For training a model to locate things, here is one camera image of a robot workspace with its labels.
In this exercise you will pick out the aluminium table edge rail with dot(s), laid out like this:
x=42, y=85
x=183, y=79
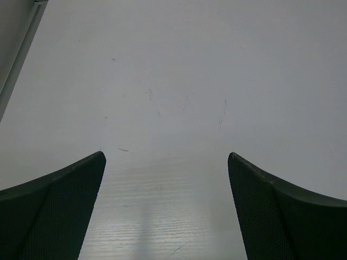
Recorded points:
x=19, y=23

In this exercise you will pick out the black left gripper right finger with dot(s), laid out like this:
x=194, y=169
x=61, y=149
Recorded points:
x=280, y=220

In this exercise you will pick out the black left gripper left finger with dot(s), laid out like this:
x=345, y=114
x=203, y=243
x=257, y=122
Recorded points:
x=48, y=217

